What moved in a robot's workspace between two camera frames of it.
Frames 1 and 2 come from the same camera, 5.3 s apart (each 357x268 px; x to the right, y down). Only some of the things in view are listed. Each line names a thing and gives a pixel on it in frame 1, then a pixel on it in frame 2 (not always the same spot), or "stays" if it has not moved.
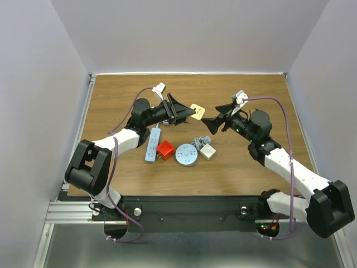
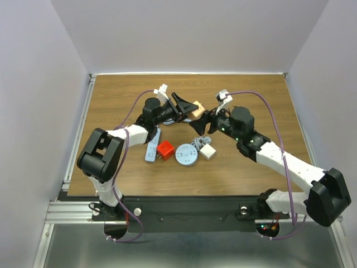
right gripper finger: [213, 124] → [199, 124]
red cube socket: [165, 149] stays
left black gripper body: [163, 113] stays
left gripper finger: [181, 116] stays
